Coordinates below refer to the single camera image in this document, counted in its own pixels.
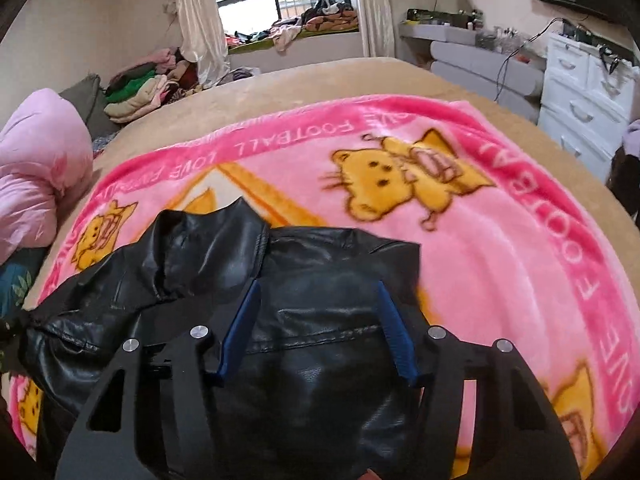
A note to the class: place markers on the pink duvet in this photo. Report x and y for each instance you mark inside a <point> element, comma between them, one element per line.
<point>35,170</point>

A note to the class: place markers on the pile of folded clothes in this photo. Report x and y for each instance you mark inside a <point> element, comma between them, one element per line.
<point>145,87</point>

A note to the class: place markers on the pink printed blanket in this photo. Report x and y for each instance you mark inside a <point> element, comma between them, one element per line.
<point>475,260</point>

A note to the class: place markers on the grey pillow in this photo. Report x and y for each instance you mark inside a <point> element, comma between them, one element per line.
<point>87,105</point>

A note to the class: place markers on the lilac cloth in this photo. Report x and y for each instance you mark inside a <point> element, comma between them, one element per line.
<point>632,137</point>

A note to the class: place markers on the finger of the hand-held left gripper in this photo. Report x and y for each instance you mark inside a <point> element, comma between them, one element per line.
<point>6,332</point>

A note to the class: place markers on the grey desk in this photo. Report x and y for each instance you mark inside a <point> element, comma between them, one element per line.
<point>475,60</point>

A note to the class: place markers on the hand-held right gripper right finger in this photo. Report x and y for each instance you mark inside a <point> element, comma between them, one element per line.
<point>397,337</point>

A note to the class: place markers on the bed with tan sheet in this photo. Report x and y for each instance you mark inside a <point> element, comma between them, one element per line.
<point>300,85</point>

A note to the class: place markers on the dark floral cloth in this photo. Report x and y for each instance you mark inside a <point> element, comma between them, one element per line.
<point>17,280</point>

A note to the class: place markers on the dark chair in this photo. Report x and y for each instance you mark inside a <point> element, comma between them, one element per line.
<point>624,177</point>

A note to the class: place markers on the cream curtain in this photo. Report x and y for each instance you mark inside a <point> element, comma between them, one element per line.
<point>372,5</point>
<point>197,20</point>

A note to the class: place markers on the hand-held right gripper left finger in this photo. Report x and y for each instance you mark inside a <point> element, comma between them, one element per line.
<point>242,332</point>

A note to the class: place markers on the black set-top box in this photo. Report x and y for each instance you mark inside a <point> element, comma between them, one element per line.
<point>590,37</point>

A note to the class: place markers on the white drawer cabinet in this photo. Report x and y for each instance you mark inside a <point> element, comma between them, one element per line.
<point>580,100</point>

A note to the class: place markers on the heap of clothes on sill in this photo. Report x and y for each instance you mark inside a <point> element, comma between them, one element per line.
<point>310,20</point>

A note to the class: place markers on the black leather jacket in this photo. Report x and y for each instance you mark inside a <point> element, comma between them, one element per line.
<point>310,360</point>

